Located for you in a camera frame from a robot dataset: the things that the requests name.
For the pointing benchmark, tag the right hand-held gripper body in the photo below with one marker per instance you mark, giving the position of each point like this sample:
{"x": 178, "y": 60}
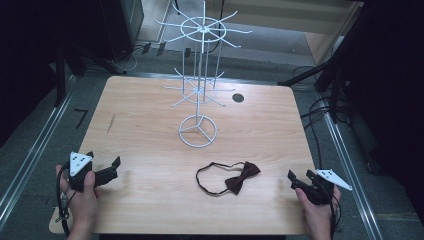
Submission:
{"x": 325, "y": 186}

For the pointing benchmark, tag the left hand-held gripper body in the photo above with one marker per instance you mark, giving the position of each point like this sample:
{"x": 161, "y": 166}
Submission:
{"x": 79, "y": 164}

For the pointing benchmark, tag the person's right hand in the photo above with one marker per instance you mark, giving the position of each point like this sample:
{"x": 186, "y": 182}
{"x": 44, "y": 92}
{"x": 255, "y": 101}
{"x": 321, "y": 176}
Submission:
{"x": 316, "y": 215}

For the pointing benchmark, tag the person's left hand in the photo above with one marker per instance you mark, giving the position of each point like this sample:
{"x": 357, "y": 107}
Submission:
{"x": 81, "y": 203}

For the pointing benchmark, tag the dark red bow tie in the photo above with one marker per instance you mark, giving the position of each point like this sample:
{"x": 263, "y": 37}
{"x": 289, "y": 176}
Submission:
{"x": 240, "y": 178}

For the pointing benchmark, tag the black round table grommet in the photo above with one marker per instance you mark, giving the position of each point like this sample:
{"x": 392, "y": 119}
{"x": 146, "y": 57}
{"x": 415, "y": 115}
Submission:
{"x": 238, "y": 97}

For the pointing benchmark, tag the black tripod stand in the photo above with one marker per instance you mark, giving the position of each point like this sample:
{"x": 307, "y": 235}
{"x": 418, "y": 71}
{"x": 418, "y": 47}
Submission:
{"x": 330, "y": 66}

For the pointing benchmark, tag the small black block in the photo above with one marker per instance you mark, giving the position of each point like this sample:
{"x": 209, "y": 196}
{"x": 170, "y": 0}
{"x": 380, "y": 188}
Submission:
{"x": 161, "y": 48}
{"x": 146, "y": 48}
{"x": 187, "y": 52}

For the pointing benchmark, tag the dark cabinet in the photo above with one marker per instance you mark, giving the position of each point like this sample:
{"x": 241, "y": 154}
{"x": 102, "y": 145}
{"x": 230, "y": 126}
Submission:
{"x": 121, "y": 23}

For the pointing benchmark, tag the metal floor rail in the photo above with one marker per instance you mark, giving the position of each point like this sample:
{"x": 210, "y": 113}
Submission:
{"x": 30, "y": 160}
{"x": 353, "y": 173}

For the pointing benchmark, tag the black upright stand post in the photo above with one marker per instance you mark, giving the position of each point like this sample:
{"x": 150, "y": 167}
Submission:
{"x": 60, "y": 76}

